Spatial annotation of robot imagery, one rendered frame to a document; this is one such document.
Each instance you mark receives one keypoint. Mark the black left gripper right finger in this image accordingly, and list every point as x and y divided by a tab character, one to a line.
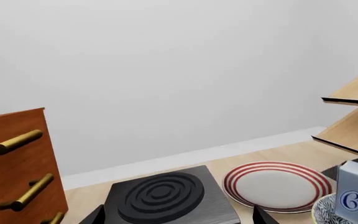
259	217

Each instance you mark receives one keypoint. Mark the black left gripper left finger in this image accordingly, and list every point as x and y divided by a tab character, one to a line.
97	217

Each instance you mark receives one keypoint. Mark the brown wooden drawer cabinet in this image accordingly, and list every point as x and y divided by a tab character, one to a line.
17	177

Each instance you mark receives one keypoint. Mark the light wooden slanted shelf rack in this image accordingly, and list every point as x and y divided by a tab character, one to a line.
357	130

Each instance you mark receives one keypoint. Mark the white blue-lettered carton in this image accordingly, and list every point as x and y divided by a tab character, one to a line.
356	184

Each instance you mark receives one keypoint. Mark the black flat stove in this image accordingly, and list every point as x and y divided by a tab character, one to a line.
219	198

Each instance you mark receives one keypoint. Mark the white plate with red rings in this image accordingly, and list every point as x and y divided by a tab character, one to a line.
275	186

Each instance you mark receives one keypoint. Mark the black ringed stove burner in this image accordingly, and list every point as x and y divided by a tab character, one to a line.
160	196

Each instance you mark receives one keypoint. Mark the black-and-white patterned bowl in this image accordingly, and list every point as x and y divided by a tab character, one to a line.
323	211

